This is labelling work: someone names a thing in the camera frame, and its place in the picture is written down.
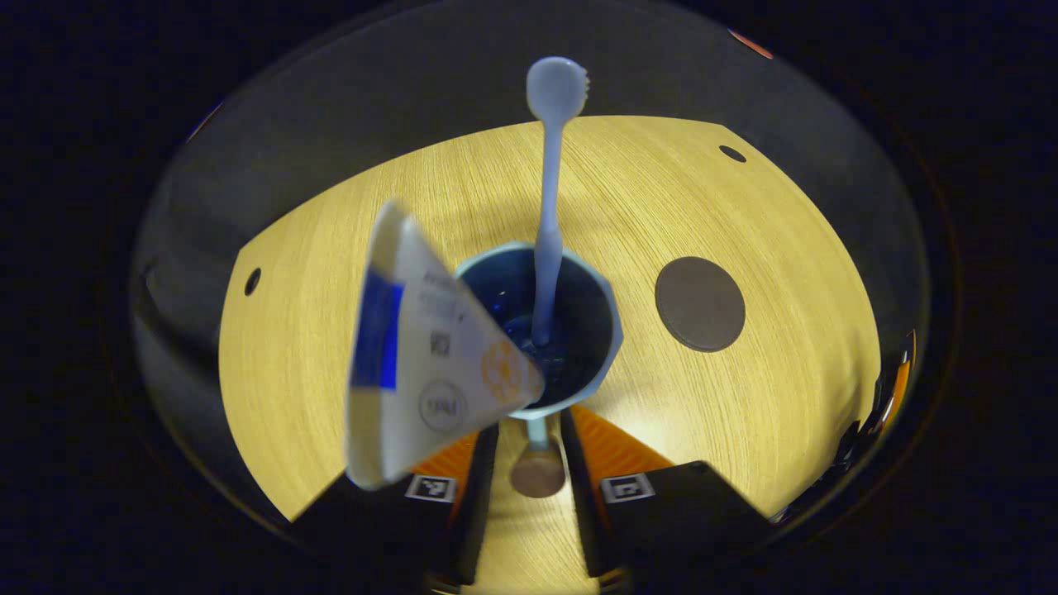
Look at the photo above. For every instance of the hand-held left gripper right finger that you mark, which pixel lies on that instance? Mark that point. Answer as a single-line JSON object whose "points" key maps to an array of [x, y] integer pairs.
{"points": [[583, 512]]}

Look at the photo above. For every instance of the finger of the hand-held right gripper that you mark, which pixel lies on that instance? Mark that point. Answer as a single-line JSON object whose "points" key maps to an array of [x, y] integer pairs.
{"points": [[898, 388]]}

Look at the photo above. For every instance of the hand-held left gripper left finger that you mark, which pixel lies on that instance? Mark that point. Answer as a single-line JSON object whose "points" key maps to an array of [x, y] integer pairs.
{"points": [[479, 512]]}

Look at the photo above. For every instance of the white toothpaste tube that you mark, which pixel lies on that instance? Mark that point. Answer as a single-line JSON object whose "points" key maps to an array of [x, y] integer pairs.
{"points": [[430, 372]]}

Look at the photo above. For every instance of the dark round coaster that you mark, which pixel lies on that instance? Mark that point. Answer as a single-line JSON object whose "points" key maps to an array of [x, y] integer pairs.
{"points": [[700, 304]]}

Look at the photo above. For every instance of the white toothbrush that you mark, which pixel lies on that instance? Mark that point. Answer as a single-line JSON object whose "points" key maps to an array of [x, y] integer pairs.
{"points": [[550, 207]]}

